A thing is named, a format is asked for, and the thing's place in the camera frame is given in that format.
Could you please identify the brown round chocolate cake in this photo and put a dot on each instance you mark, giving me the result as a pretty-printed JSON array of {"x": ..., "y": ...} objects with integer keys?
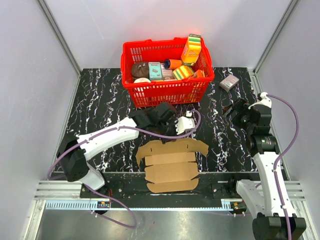
[{"x": 140, "y": 70}]

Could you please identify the orange snack packet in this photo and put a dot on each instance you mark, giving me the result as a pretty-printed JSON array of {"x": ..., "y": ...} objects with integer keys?
[{"x": 197, "y": 74}]

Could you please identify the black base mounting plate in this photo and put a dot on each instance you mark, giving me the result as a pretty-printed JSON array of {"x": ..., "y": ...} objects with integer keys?
[{"x": 120, "y": 185}]

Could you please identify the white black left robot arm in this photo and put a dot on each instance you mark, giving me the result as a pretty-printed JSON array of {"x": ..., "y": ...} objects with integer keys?
[{"x": 74, "y": 152}]

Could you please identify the aluminium frame rail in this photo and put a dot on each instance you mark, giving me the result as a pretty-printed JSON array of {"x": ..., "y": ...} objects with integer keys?
[{"x": 62, "y": 195}]

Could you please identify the red plastic shopping basket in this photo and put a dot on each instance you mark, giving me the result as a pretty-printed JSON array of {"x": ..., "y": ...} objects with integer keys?
[{"x": 172, "y": 91}]

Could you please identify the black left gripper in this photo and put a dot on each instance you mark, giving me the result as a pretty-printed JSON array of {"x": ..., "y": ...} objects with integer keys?
[{"x": 174, "y": 122}]

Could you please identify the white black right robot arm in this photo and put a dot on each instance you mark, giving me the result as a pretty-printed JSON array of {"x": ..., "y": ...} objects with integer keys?
[{"x": 274, "y": 217}]

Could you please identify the yellow green sponge pack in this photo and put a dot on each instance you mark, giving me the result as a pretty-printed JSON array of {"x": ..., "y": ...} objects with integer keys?
[{"x": 183, "y": 72}]

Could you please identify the orange cylindrical can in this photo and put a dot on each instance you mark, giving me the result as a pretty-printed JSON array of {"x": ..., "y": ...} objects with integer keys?
[{"x": 172, "y": 64}]

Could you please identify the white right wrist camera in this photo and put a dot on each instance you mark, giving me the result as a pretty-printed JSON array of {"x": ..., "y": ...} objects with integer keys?
[{"x": 263, "y": 100}]

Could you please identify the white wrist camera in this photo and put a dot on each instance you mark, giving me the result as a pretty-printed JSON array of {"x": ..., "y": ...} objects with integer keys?
[
  {"x": 263, "y": 100},
  {"x": 185, "y": 123}
]

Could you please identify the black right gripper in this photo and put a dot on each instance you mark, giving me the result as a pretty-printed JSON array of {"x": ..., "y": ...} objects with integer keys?
[{"x": 241, "y": 106}]

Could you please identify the teal small carton box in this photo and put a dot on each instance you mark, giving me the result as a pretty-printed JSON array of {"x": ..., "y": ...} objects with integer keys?
[{"x": 155, "y": 71}]

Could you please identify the tall orange sponge box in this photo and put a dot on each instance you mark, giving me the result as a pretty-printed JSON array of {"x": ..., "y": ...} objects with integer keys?
[{"x": 191, "y": 50}]

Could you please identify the brown cardboard box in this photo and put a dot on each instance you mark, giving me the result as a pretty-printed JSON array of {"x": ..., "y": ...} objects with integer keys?
[{"x": 171, "y": 166}]

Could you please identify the white round lid container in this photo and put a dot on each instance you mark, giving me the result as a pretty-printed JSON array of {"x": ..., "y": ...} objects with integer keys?
[{"x": 142, "y": 80}]

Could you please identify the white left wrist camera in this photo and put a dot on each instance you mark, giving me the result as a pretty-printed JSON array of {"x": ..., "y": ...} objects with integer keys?
[{"x": 185, "y": 123}]

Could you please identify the pink small food box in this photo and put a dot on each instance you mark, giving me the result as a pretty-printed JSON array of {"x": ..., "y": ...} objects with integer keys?
[{"x": 167, "y": 74}]

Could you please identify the white wrapped tissue pack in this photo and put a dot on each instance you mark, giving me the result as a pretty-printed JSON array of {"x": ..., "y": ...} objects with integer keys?
[{"x": 229, "y": 82}]

